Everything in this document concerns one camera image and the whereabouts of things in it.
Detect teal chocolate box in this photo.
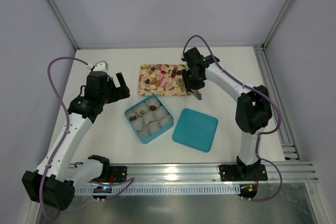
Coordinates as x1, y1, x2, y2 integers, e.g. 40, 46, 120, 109
124, 95, 174, 144

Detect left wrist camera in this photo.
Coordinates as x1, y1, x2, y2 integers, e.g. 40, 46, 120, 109
92, 61, 109, 73

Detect teal box lid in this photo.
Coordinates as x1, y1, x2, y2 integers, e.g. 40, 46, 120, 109
172, 109, 218, 153

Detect floral rectangular tray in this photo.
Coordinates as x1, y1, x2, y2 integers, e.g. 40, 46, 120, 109
138, 64, 186, 97

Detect metal tongs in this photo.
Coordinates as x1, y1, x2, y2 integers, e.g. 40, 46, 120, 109
183, 78, 202, 100

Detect brown rectangular chocolate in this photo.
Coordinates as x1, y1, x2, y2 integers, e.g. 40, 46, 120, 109
129, 116, 137, 121

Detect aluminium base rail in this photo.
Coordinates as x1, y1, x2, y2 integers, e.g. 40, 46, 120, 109
68, 162, 320, 196

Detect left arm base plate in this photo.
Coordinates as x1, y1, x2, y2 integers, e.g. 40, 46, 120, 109
109, 165, 128, 184

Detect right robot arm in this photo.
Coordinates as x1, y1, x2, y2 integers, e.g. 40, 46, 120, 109
182, 47, 272, 180

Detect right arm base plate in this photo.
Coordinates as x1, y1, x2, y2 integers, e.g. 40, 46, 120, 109
219, 164, 268, 182

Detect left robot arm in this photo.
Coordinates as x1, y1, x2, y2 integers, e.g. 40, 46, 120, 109
22, 70, 130, 211

